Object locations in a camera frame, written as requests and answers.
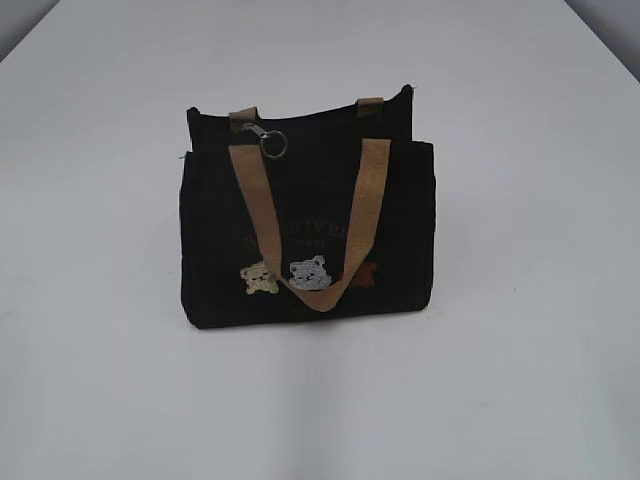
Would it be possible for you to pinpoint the silver zipper pull ring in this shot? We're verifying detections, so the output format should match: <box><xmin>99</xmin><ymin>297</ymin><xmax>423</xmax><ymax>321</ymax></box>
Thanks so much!
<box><xmin>241</xmin><ymin>122</ymin><xmax>290</xmax><ymax>161</ymax></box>

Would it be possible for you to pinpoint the black canvas tote bag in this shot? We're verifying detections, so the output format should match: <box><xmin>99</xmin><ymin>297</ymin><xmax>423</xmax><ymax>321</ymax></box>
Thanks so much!
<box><xmin>179</xmin><ymin>85</ymin><xmax>436</xmax><ymax>329</ymax></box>

